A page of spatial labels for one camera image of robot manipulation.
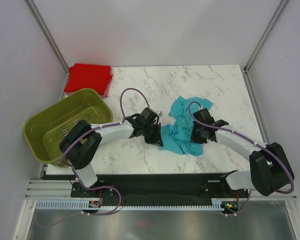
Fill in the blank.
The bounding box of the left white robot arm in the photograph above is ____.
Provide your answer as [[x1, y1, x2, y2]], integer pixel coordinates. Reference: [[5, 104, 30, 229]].
[[59, 107, 163, 197]]

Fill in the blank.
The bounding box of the teal t shirt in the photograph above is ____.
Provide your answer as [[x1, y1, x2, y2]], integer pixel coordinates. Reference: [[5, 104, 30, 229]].
[[159, 96, 213, 157]]

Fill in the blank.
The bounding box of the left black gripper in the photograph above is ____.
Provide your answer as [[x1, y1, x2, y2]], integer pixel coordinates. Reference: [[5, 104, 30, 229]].
[[141, 122, 163, 147]]

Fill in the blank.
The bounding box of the aluminium rail profile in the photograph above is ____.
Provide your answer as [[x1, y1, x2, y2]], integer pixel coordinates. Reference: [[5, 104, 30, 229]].
[[25, 180, 72, 200]]

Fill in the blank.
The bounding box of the folded red t shirt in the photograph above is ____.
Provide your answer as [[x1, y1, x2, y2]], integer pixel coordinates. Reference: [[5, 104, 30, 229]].
[[64, 63, 113, 98]]

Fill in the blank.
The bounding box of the white slotted cable duct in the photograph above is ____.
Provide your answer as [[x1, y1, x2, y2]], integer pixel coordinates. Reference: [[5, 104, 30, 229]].
[[35, 199, 226, 211]]

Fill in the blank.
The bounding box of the aluminium frame post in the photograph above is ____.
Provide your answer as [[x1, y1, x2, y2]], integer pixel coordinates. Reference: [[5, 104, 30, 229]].
[[243, 0, 290, 73], [25, 0, 69, 74]]

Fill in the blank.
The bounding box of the olive green plastic basket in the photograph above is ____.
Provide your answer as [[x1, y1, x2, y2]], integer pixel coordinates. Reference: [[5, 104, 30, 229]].
[[23, 88, 113, 168]]

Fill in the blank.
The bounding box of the left aluminium frame post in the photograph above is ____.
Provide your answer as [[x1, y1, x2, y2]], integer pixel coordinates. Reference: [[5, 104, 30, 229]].
[[25, 0, 69, 74]]

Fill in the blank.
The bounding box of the right aluminium frame post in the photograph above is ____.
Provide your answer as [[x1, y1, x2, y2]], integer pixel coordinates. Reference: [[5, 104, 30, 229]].
[[243, 0, 290, 73]]

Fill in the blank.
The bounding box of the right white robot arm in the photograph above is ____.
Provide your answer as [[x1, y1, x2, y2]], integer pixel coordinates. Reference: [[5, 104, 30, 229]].
[[190, 108, 295, 197]]

